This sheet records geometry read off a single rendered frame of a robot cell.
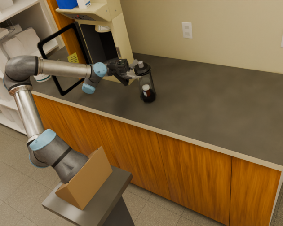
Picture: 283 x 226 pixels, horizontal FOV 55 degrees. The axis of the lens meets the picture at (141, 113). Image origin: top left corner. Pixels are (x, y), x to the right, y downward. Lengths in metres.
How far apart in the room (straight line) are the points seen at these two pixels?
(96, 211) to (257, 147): 0.80
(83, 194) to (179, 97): 0.83
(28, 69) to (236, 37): 1.24
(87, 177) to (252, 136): 0.82
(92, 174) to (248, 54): 1.23
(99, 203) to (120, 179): 0.15
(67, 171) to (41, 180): 1.68
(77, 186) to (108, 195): 0.17
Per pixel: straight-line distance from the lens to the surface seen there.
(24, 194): 2.87
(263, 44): 1.84
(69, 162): 1.20
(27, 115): 1.41
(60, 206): 1.37
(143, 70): 1.52
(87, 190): 1.28
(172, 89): 1.77
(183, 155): 1.64
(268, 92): 1.73
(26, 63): 1.38
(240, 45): 1.89
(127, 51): 1.83
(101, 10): 1.62
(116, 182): 1.34
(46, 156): 1.23
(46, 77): 2.29
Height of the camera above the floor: 1.99
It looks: 40 degrees down
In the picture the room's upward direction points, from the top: 14 degrees counter-clockwise
